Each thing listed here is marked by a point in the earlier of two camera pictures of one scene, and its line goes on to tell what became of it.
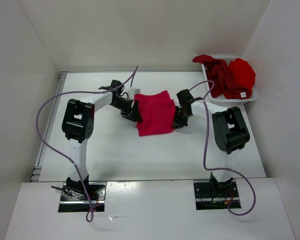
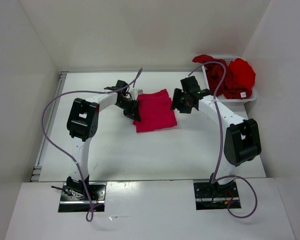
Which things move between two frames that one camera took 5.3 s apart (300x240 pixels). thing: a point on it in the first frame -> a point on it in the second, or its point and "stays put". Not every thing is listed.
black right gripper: x=178 y=124 -> x=177 y=93
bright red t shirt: x=240 y=78 stays put
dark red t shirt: x=217 y=70 stays put
